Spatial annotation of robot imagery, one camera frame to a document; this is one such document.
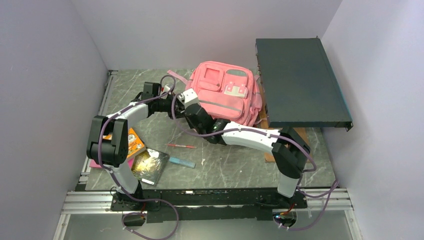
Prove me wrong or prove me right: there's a pink student backpack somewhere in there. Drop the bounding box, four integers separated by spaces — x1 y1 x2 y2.
167 61 263 127

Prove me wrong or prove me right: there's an orange book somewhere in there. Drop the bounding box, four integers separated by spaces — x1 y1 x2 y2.
103 128 146 161

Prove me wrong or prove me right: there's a pink book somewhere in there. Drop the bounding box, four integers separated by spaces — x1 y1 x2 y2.
89 157 135 168

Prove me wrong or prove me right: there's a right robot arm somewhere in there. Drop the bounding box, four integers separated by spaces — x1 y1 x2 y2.
184 104 311 208

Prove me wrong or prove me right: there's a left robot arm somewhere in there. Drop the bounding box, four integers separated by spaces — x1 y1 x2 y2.
86 82 182 210

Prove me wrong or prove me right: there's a red pen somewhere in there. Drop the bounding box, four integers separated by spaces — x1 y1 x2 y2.
166 143 197 149

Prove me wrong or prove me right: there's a light blue eraser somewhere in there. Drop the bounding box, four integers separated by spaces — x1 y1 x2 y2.
169 157 196 169

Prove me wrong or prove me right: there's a shiny gold foil book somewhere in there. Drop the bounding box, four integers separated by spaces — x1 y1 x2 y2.
131 148 170 186

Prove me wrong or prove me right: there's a dark green metal box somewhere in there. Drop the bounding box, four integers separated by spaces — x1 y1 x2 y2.
255 37 354 131

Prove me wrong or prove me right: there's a wooden board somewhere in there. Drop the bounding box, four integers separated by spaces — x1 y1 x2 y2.
256 84 310 163

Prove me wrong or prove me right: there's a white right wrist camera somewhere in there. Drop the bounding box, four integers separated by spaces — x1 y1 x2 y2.
177 88 199 109

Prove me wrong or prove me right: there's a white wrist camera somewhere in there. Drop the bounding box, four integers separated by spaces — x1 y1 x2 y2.
161 84 173 94
177 88 199 109

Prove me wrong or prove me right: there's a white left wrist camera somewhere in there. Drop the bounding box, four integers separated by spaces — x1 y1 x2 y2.
161 84 173 94

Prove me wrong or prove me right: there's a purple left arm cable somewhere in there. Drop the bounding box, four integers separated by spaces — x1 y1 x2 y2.
97 74 180 240

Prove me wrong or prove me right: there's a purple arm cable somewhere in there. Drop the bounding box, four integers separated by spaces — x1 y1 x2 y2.
97 74 180 240
170 94 339 232

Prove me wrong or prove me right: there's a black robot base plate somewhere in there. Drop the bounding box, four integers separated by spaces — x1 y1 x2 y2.
110 187 308 223

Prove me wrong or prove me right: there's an aluminium frame rail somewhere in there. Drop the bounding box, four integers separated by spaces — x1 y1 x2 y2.
53 187 364 240

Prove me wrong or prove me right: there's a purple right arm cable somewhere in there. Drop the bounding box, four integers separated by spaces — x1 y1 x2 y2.
170 94 339 232

